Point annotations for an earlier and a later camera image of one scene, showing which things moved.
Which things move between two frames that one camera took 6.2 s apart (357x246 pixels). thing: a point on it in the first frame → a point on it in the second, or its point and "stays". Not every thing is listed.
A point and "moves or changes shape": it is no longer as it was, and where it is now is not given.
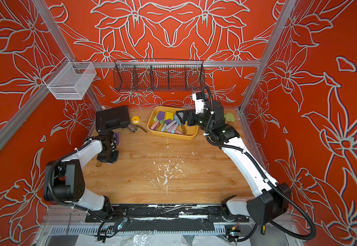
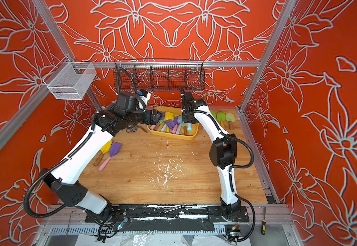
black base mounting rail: x=213 y=212 stays
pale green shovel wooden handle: x=230 y=117 stays
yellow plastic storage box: x=191 y=131 stays
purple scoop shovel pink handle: x=117 y=136 moves or changes shape
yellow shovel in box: x=169 y=116 stays
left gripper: x=111 y=160 → x=155 y=120
